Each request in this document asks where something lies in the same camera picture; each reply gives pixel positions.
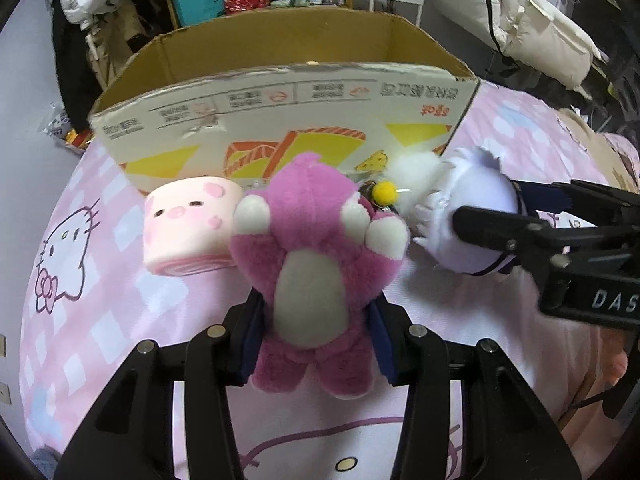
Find printed cardboard box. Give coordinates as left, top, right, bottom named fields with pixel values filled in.
left=88, top=6, right=482, bottom=197

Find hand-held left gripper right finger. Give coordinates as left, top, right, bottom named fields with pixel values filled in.
left=366, top=292, right=585, bottom=480

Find yellow pompom keychain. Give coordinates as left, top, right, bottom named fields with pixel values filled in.
left=360, top=179, right=401, bottom=209

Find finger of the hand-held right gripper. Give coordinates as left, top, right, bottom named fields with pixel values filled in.
left=451, top=204, right=568, bottom=273
left=515, top=179, right=640, bottom=221

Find pink cat print bedsheet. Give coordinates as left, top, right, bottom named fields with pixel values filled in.
left=19, top=79, right=640, bottom=480

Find pink roll cake plush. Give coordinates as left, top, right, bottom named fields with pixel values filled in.
left=141, top=175, right=244, bottom=278

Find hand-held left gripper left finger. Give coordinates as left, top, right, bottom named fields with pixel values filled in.
left=52, top=292, right=266, bottom=480

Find white purple plush doll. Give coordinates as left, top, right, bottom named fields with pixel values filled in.
left=411, top=146, right=526, bottom=277

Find white fluffy plush ball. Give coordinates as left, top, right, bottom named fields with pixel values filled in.
left=385, top=151, right=445, bottom=213

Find snack packets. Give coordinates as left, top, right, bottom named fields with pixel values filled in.
left=46, top=101, right=96, bottom=155

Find person's right hand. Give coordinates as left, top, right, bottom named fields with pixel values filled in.
left=602, top=347, right=632, bottom=391

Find pink plush bear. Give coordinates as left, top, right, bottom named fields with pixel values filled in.
left=229, top=151, right=412, bottom=401

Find black coat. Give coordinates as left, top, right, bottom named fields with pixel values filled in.
left=47, top=0, right=103, bottom=133

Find cream puffer jacket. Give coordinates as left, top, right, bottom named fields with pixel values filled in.
left=504, top=0, right=602, bottom=90

